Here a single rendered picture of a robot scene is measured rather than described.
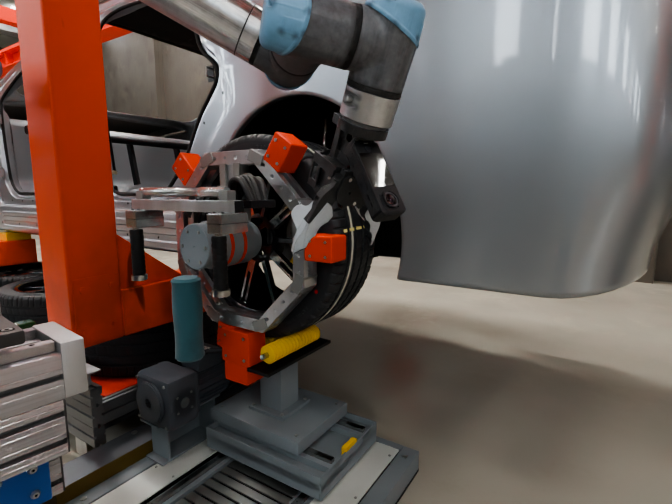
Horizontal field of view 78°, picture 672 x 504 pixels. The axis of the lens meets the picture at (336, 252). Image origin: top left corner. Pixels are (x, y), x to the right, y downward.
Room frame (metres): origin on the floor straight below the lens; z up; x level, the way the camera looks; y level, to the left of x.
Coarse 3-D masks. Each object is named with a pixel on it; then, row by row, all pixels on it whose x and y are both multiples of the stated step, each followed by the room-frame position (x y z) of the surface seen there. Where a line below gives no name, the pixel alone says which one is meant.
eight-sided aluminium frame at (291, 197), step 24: (216, 168) 1.34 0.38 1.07; (264, 168) 1.18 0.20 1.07; (288, 192) 1.13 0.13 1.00; (192, 216) 1.41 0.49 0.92; (312, 264) 1.14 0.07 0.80; (288, 288) 1.14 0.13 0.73; (312, 288) 1.16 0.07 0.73; (216, 312) 1.30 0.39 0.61; (240, 312) 1.30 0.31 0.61; (288, 312) 1.20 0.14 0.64
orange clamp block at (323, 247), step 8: (312, 240) 1.09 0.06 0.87; (320, 240) 1.08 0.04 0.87; (328, 240) 1.06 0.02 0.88; (336, 240) 1.08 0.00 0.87; (344, 240) 1.11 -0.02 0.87; (312, 248) 1.09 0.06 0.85; (320, 248) 1.08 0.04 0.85; (328, 248) 1.06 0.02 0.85; (336, 248) 1.08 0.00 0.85; (344, 248) 1.11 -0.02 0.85; (312, 256) 1.09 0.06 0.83; (320, 256) 1.08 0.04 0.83; (328, 256) 1.06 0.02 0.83; (336, 256) 1.08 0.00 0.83; (344, 256) 1.11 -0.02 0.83
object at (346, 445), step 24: (216, 432) 1.34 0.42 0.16; (240, 432) 1.35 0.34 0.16; (336, 432) 1.37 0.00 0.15; (360, 432) 1.34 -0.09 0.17; (240, 456) 1.28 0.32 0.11; (264, 456) 1.22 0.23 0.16; (288, 456) 1.24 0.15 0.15; (312, 456) 1.21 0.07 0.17; (336, 456) 1.24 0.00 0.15; (360, 456) 1.31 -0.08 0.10; (288, 480) 1.17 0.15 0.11; (312, 480) 1.12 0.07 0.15; (336, 480) 1.18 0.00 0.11
